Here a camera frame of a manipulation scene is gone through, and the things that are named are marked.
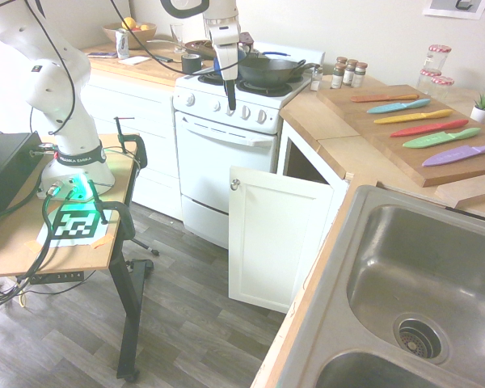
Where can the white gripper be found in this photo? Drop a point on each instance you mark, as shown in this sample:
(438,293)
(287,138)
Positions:
(225,44)

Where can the white cabinet door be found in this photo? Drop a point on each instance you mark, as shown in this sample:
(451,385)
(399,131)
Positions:
(279,242)

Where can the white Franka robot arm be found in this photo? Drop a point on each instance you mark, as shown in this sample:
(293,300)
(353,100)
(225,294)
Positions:
(64,81)

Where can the black wok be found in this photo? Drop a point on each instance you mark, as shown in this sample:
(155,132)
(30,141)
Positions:
(266,70)

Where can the black tape roll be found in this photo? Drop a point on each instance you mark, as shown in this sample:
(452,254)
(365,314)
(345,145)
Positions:
(191,64)

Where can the white kitchen stove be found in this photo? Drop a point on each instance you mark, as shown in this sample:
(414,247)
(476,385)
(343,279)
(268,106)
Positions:
(222,161)

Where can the black smartphone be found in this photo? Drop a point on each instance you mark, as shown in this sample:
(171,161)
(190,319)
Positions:
(163,59)

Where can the clear drinking glass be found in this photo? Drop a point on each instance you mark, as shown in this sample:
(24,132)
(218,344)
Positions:
(177,38)

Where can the glass salt shaker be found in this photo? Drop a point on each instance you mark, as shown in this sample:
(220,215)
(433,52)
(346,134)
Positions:
(316,78)

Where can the white base cabinets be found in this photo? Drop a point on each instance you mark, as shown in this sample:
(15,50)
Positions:
(137,133)

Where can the white notepad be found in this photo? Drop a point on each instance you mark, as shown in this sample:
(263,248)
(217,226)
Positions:
(134,60)

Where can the black screw clamp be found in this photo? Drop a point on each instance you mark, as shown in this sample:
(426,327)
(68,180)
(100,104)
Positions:
(139,147)
(123,218)

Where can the wooden fruit bowl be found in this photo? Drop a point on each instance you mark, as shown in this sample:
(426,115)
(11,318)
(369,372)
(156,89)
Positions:
(139,37)

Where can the spice jar with brown lid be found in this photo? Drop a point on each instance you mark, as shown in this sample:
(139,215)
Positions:
(360,75)
(338,77)
(349,72)

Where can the orange fruit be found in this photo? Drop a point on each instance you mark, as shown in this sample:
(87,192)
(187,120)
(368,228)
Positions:
(144,27)
(129,23)

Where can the smartphone with light case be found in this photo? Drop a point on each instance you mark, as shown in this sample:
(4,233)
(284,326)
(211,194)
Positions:
(102,54)

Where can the orange knife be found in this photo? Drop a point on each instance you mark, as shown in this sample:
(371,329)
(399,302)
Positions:
(382,98)

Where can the teal knife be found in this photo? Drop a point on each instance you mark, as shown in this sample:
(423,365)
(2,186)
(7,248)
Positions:
(396,106)

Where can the large wooden cutting board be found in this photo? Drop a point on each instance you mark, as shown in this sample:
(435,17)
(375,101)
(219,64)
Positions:
(388,149)

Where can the yellow knife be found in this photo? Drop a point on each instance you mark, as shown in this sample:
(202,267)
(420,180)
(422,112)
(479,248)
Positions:
(412,116)

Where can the glass jar red checkered lid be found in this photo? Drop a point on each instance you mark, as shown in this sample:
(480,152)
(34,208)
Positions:
(442,88)
(425,81)

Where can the red knife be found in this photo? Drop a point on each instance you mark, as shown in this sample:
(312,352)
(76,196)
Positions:
(428,128)

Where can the printed marker tag sheet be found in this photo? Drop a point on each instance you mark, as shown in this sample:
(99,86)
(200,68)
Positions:
(74,226)

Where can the glass jars with red lids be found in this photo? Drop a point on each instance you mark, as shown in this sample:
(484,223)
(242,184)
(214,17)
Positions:
(438,60)

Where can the green knife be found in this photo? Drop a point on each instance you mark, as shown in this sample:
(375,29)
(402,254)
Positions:
(440,138)

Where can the black controller box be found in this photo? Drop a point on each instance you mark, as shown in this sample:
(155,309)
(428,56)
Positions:
(6,161)

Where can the paper poster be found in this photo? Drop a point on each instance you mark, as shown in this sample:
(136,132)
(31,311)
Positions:
(448,8)

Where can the purple knife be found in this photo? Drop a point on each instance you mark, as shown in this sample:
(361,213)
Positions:
(460,154)

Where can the small plant in white pot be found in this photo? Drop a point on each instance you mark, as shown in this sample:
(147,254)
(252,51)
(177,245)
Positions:
(482,111)

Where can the small wooden board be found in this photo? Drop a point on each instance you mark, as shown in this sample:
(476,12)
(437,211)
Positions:
(469,192)

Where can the stainless steel sink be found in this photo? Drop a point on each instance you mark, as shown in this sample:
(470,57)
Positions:
(420,283)

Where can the wooden table with black legs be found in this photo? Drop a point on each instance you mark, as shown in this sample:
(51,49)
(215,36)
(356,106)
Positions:
(8,250)

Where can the white corner cabinet frame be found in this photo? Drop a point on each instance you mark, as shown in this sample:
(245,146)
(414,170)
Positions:
(339,190)

